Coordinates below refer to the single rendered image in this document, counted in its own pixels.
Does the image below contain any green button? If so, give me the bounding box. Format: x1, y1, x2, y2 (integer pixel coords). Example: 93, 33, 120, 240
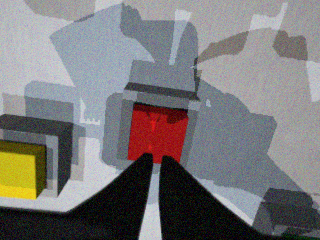
252, 202, 320, 240

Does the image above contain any yellow button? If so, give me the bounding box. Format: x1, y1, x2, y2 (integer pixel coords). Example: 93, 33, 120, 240
0, 114, 72, 200

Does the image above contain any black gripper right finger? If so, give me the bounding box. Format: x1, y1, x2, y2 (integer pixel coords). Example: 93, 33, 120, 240
158, 155, 305, 240

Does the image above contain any red button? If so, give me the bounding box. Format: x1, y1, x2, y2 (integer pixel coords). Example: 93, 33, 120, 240
116, 82, 201, 168

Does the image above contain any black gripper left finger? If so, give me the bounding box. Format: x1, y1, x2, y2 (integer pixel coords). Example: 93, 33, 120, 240
0, 153, 153, 240

